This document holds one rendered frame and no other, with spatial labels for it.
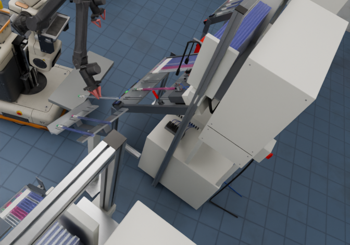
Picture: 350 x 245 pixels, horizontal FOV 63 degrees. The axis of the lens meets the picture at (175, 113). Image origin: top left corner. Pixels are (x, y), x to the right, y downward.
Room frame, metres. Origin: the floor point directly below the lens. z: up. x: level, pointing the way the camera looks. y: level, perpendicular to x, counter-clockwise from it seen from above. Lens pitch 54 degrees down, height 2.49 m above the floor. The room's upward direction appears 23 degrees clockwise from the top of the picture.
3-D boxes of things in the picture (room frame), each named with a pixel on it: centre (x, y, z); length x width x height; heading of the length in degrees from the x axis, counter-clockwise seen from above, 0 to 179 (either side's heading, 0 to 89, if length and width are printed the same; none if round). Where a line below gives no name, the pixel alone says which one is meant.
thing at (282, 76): (1.23, -0.60, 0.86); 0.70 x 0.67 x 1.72; 165
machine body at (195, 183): (1.31, -0.27, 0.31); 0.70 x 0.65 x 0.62; 165
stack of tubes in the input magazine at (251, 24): (1.28, -0.14, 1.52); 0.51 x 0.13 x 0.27; 165
